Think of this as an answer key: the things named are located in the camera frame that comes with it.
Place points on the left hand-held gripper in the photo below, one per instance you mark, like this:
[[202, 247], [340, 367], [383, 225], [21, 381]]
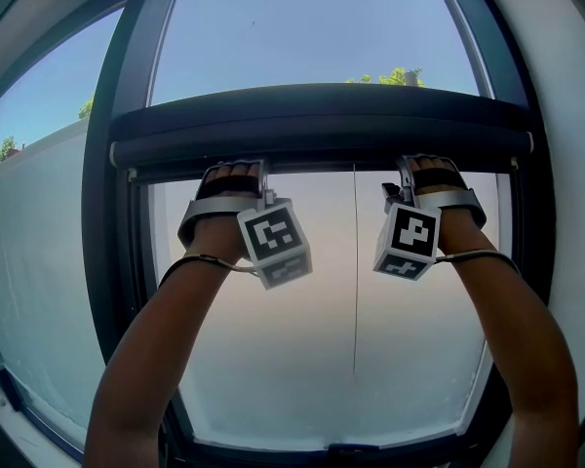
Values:
[[273, 242]]

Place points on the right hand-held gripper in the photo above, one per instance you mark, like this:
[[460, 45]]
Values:
[[412, 239]]

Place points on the dark roller blind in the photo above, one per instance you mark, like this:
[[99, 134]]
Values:
[[322, 129]]

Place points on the person's right forearm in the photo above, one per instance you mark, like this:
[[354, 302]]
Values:
[[521, 349]]

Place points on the person's left forearm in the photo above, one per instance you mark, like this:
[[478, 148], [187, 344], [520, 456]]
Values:
[[161, 349]]

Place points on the person's right hand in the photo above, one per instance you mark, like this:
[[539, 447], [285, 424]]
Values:
[[434, 166]]

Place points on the person's left hand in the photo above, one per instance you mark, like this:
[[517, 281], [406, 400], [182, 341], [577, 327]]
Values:
[[236, 171]]

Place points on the green tree foliage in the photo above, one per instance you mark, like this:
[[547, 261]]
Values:
[[395, 77], [5, 150], [86, 109]]

